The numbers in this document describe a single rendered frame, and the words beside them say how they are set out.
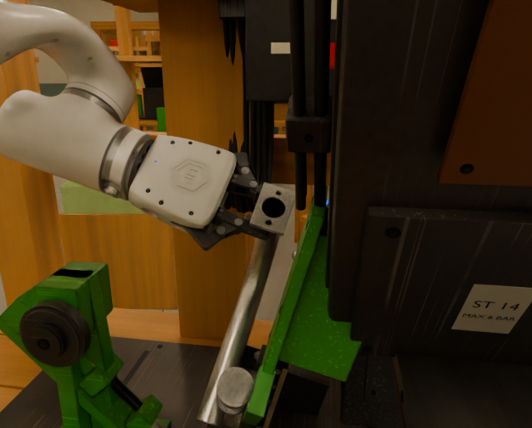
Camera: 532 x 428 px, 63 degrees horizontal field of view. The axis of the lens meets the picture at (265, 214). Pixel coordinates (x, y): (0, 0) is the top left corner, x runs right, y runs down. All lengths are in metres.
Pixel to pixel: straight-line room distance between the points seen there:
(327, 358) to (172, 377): 0.40
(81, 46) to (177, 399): 0.52
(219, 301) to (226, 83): 0.41
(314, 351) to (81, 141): 0.33
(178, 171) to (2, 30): 0.20
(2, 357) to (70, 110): 0.58
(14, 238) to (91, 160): 0.52
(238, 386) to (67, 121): 0.34
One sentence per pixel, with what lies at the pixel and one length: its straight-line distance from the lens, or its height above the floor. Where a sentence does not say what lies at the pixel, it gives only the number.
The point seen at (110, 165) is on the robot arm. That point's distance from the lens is 0.50.
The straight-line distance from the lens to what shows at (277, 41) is 0.63.
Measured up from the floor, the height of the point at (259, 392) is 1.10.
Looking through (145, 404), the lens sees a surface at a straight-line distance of 0.60.
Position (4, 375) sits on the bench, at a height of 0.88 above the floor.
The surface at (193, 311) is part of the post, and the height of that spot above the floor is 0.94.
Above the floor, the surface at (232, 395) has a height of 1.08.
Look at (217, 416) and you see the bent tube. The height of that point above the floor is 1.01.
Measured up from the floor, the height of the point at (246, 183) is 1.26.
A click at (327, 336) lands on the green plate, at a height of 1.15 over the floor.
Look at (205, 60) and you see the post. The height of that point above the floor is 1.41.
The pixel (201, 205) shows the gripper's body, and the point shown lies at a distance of 0.48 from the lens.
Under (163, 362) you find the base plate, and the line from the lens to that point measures 0.83.
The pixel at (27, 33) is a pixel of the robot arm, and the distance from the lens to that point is 0.49.
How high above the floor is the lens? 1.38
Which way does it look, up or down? 18 degrees down
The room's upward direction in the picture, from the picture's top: straight up
